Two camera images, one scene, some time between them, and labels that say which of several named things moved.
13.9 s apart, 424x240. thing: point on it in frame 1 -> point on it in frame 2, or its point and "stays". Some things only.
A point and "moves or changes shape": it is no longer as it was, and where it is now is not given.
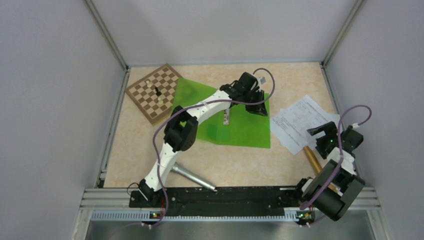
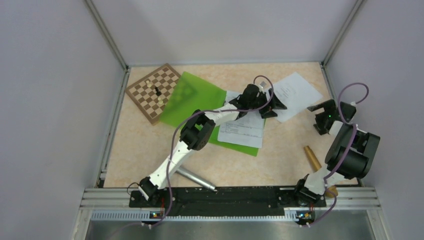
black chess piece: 158,93 stays
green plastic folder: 246,128 moves or changes shape
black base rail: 224,200 stays
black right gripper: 331,130 -> 330,107
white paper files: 292,123 -> 247,130
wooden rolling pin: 316,166 stays
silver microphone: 193,176 stays
